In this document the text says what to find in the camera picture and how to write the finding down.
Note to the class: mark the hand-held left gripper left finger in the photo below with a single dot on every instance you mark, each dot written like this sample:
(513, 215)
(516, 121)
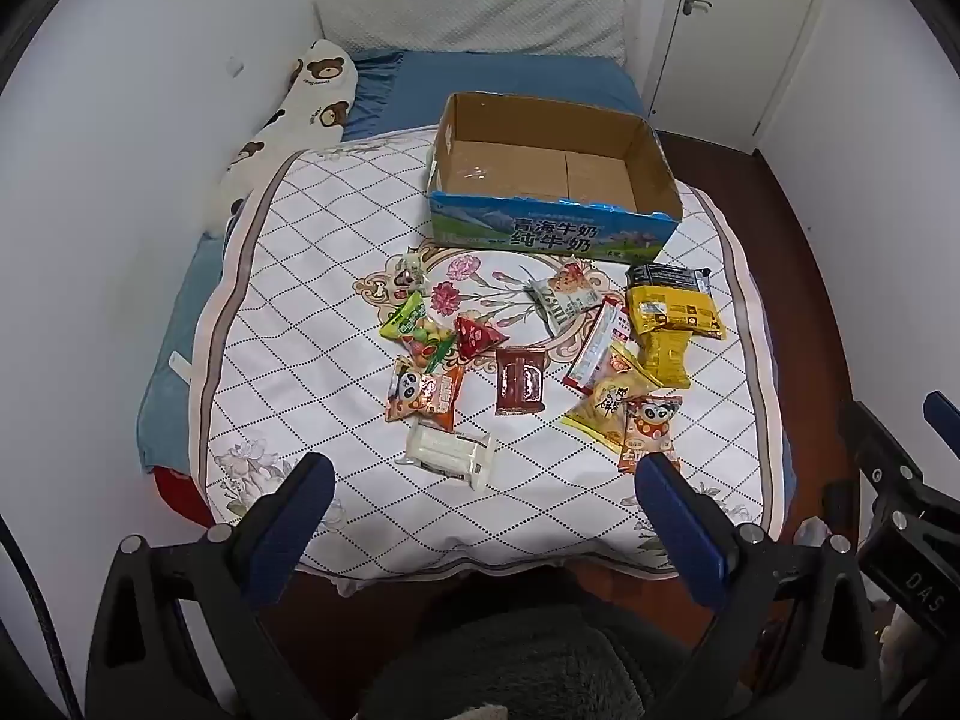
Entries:
(300, 517)

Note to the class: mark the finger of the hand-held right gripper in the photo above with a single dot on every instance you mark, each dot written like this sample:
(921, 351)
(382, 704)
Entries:
(943, 420)
(874, 446)

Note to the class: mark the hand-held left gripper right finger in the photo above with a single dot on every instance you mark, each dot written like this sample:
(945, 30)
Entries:
(675, 517)

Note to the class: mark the yellow pastry packet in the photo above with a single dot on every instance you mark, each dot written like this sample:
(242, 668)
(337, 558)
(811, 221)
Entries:
(607, 405)

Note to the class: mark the orange panda snack packet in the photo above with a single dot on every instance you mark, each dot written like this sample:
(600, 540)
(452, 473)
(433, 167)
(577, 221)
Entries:
(424, 394)
(649, 431)

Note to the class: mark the long red white snack packet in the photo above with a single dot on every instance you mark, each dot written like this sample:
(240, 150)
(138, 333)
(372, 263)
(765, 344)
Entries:
(596, 349)

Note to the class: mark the yellow snack packet black label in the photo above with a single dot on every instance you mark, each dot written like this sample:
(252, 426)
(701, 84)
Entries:
(675, 311)

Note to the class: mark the dark red snack packet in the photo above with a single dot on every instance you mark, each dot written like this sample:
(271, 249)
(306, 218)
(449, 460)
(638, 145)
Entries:
(519, 382)

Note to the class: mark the green gum ball packet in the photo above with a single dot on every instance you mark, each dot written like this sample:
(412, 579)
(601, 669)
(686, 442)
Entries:
(416, 326)

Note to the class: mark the pale packet with red fruit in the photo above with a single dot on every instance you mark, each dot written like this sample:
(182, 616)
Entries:
(409, 274)

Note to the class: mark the cardboard box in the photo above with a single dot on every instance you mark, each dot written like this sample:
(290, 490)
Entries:
(525, 165)

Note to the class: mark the red cloth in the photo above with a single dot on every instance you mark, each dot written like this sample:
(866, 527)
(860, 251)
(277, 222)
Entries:
(180, 499)

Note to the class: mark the plain yellow snack packet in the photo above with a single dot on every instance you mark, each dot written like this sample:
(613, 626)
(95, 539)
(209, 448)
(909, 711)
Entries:
(664, 358)

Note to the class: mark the person's dark fuzzy clothing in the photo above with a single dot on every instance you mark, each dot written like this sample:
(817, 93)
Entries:
(510, 660)

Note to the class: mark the white green snack packet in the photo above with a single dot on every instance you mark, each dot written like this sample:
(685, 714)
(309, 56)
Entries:
(564, 292)

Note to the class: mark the red triangular snack packet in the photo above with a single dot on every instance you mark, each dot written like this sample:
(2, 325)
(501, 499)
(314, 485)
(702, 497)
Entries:
(476, 336)

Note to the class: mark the bear print pillow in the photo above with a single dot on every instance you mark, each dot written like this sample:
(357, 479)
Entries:
(315, 90)

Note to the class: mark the white door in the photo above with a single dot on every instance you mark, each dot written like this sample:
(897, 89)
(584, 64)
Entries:
(742, 37)

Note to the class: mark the blue bed sheet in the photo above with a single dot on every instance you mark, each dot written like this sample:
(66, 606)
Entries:
(487, 79)

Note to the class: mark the grey pillow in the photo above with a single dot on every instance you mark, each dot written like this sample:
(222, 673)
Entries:
(465, 15)

